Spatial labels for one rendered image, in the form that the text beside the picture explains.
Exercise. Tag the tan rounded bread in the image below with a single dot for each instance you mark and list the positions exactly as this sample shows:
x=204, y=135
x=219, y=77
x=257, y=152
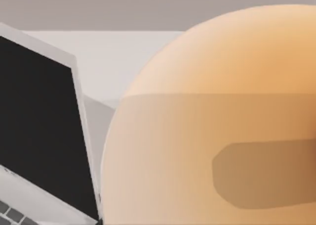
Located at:
x=209, y=123

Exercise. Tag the silver laptop with black screen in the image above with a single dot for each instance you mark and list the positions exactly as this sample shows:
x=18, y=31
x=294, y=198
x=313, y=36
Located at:
x=37, y=116

